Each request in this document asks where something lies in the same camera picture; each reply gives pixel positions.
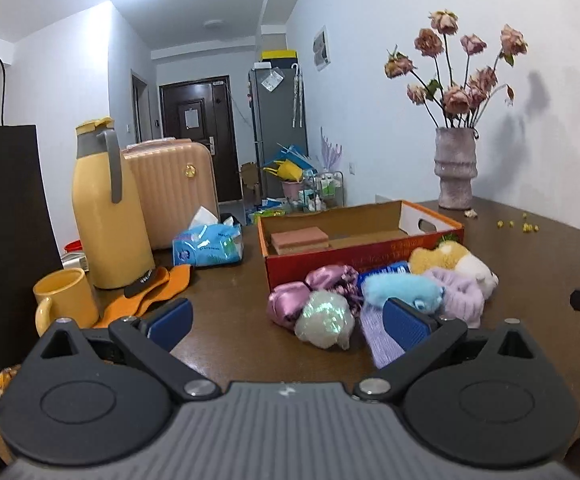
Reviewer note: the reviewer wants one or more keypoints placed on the pink sponge block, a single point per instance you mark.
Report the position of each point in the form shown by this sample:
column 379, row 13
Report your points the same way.
column 302, row 240

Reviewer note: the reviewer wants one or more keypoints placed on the black paper shopping bag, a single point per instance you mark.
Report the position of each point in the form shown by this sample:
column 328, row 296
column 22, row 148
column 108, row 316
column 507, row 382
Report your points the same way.
column 28, row 249

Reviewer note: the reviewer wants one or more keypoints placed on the yellow thermos jug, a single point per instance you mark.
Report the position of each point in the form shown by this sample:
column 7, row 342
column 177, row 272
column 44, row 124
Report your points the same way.
column 107, row 208

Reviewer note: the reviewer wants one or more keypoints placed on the blue tissue pack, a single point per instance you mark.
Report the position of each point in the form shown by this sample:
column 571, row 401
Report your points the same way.
column 208, row 241

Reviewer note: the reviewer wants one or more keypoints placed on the wire storage cart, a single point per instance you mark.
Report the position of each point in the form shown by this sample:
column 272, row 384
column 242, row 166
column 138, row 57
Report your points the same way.
column 322, row 191

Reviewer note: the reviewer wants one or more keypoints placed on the pink textured vase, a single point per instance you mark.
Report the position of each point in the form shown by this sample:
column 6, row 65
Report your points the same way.
column 455, row 165

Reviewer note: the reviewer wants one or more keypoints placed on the grey refrigerator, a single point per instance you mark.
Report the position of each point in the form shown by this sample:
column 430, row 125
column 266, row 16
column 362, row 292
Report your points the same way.
column 272, row 95

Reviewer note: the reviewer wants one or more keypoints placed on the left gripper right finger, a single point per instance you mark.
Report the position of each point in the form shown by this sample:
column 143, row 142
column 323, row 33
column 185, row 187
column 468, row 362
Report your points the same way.
column 425, row 340

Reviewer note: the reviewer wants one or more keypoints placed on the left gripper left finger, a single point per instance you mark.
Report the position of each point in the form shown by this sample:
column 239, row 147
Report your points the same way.
column 146, row 344

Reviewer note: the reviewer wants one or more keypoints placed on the small blue tissue packet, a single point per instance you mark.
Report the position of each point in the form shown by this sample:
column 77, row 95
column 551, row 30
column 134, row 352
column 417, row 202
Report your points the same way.
column 396, row 267

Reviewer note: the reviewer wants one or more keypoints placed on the lavender fuzzy headband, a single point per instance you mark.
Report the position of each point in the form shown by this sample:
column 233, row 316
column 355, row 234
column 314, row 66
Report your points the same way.
column 463, row 299

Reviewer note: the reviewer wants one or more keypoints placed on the snack packet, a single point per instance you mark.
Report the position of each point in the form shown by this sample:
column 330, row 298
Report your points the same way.
column 6, row 376

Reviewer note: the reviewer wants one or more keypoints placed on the yellow box on refrigerator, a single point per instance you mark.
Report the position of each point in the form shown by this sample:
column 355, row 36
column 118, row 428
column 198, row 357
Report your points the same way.
column 278, row 55

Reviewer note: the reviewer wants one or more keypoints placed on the yellow ceramic mug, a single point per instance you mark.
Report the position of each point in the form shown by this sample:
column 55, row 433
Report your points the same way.
column 65, row 294

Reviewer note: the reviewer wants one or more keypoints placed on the red cardboard box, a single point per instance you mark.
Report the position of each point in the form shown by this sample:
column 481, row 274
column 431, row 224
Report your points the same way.
column 364, row 237

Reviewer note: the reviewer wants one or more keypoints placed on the dark brown entrance door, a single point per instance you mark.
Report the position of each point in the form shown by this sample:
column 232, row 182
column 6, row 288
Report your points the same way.
column 201, row 111

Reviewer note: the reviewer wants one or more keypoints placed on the pink ribbed suitcase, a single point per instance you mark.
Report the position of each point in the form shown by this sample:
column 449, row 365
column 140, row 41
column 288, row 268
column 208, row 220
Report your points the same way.
column 175, row 178

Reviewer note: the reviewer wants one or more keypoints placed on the purple satin scrunchie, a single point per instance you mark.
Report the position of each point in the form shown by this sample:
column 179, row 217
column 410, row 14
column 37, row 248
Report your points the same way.
column 342, row 280
column 286, row 302

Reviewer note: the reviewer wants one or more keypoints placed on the yellow white plush alpaca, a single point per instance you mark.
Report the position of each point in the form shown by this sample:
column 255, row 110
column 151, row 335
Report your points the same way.
column 450, row 255

